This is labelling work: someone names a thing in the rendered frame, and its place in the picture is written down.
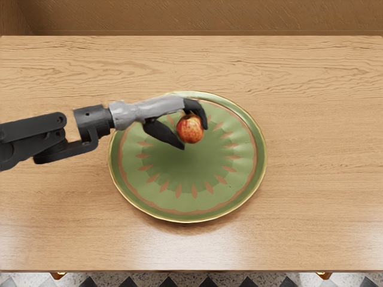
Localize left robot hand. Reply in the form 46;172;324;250
108;94;209;151

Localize red yellow apple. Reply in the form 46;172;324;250
175;114;205;145

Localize green patterned plate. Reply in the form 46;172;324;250
107;90;268;224

